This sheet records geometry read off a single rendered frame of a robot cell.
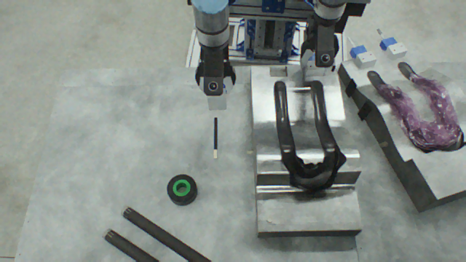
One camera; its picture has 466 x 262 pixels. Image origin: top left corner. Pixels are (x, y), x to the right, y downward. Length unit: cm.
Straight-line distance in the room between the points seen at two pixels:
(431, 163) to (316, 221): 33
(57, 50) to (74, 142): 146
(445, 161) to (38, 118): 200
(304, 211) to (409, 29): 192
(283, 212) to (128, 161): 47
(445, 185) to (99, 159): 94
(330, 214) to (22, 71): 208
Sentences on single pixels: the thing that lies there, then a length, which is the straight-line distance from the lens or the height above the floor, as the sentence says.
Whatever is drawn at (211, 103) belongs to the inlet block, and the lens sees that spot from 104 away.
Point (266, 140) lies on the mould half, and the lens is 101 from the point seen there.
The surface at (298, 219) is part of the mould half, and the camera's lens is 100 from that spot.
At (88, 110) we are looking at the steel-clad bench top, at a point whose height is 80.
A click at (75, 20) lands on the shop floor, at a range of 278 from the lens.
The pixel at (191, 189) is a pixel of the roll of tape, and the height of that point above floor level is 83.
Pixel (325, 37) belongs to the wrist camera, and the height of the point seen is 106.
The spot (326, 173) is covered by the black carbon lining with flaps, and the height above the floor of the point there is 88.
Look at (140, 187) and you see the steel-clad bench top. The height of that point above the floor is 80.
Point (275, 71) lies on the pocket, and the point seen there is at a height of 86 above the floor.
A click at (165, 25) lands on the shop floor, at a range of 258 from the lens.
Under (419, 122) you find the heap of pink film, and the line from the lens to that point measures 116.
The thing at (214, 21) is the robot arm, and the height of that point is 123.
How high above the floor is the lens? 181
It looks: 61 degrees down
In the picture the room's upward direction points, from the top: 1 degrees counter-clockwise
